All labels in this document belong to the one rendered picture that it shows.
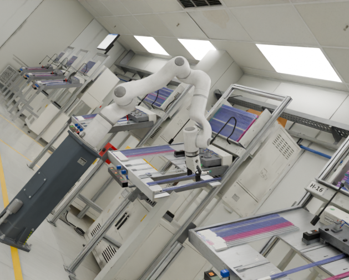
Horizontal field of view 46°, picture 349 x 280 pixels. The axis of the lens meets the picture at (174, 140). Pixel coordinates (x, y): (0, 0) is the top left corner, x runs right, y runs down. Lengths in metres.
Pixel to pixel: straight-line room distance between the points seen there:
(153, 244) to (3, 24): 8.95
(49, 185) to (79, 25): 9.23
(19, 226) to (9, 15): 9.04
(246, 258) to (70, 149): 1.18
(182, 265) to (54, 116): 4.71
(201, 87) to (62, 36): 9.14
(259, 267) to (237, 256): 0.11
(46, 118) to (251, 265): 5.85
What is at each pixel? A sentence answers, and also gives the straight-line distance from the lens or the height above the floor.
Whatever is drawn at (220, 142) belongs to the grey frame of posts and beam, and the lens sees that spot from 3.21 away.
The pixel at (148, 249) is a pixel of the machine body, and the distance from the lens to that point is 2.97.
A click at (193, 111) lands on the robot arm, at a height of 1.25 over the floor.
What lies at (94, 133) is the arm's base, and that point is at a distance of 2.45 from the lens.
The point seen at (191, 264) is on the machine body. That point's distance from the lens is 3.20.
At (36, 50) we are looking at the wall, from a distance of 11.29.
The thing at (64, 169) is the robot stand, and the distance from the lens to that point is 2.43.
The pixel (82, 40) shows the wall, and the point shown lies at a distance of 11.48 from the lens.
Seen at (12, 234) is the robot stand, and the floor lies 0.05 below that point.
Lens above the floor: 0.83
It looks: 5 degrees up
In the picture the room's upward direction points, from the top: 40 degrees clockwise
